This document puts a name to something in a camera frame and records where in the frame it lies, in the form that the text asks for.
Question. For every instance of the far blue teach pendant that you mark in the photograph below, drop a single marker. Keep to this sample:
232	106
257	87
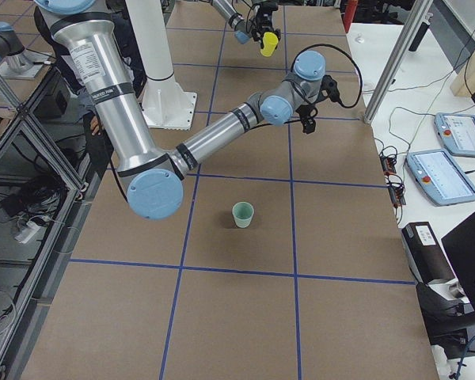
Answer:
457	133

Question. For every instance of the yellow plastic cup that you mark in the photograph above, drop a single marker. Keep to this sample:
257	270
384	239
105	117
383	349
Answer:
269	43

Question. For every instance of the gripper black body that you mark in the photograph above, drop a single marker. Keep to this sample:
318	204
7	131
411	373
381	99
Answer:
307	115
260	24

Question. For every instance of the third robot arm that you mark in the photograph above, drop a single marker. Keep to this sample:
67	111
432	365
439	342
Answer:
12	50

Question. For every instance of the aluminium frame post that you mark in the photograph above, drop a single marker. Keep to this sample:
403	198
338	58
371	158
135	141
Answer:
408	32

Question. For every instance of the orange cable adapter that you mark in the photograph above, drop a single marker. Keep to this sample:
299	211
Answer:
388	164

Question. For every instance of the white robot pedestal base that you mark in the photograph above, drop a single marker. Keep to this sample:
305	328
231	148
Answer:
164	103

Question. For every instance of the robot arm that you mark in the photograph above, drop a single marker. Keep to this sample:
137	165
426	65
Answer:
152	176
240	26

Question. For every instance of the green plastic cup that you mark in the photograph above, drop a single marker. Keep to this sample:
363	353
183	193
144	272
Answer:
242	213

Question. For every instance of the brown paper table mat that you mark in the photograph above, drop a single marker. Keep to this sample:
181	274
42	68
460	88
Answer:
316	287

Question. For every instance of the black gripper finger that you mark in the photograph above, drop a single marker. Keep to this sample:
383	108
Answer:
308	124

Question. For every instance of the black printer box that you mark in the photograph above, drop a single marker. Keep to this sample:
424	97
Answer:
425	255

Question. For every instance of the white power strip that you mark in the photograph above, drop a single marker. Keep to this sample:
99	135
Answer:
27	232

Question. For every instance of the near blue teach pendant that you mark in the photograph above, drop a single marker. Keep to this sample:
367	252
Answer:
440	177

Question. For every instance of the blue teach pendant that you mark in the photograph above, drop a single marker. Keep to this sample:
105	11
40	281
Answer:
440	177
457	133

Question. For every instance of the black monitor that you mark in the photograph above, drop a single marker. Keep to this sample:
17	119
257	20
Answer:
459	245

